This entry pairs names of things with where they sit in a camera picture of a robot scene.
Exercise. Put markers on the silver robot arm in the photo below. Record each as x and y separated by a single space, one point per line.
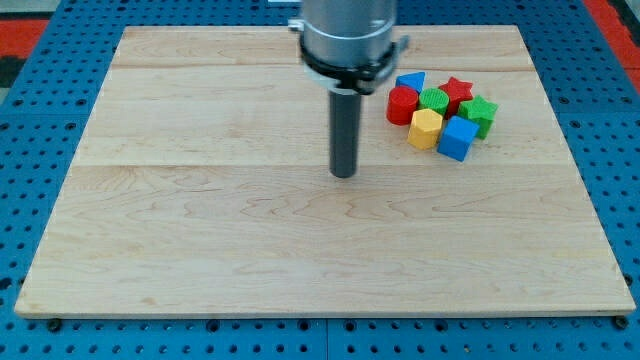
348 46

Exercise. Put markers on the blue cube block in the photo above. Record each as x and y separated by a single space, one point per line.
457 138

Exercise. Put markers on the red star block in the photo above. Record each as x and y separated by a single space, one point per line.
457 91

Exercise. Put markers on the green star block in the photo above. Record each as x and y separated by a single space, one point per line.
480 111

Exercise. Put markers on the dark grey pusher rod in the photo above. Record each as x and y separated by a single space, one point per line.
344 126

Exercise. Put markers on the red cylinder block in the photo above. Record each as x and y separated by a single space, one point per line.
402 102

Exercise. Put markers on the light wooden board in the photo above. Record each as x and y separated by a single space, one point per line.
200 189

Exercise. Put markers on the yellow hexagon block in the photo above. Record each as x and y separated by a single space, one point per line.
425 129

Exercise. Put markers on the blue triangle block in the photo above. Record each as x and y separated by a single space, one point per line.
414 80

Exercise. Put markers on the green cylinder block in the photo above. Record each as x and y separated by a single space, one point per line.
434 99

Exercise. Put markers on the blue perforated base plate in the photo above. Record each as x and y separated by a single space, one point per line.
48 105

